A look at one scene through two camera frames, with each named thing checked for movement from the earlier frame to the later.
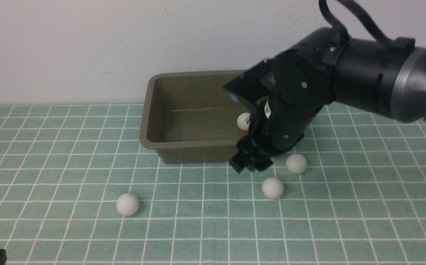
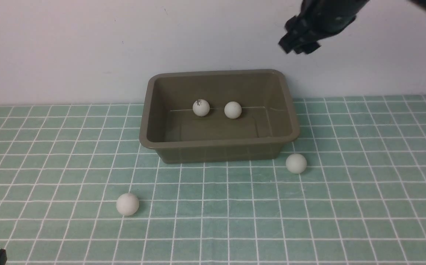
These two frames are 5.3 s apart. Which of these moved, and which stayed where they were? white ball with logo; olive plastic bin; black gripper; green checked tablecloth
Moved: white ball with logo; black gripper
Stayed: olive plastic bin; green checked tablecloth
